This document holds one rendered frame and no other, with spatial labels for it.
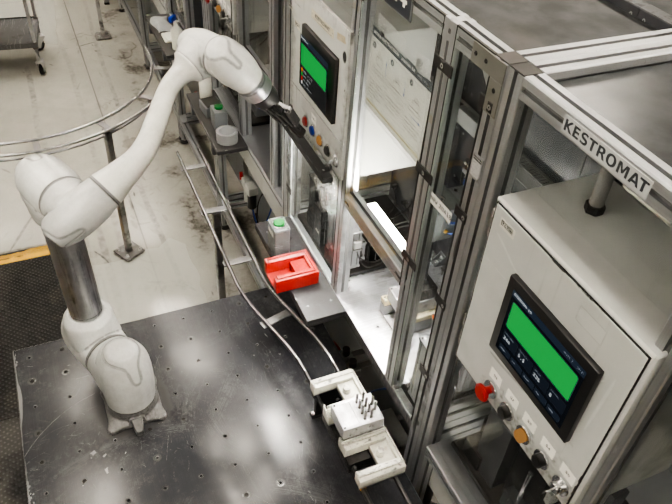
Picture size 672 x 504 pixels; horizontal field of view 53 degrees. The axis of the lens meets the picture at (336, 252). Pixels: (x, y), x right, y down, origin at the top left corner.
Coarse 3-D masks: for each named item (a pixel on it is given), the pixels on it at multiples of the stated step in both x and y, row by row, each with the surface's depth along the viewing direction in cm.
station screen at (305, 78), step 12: (300, 36) 199; (300, 48) 202; (312, 48) 193; (300, 60) 204; (324, 60) 186; (300, 72) 206; (300, 84) 208; (312, 84) 199; (312, 96) 201; (324, 96) 192; (324, 108) 194
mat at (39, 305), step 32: (0, 256) 366; (32, 256) 366; (0, 288) 347; (32, 288) 348; (0, 320) 331; (32, 320) 332; (0, 352) 316; (0, 384) 303; (0, 416) 291; (0, 448) 279; (0, 480) 269
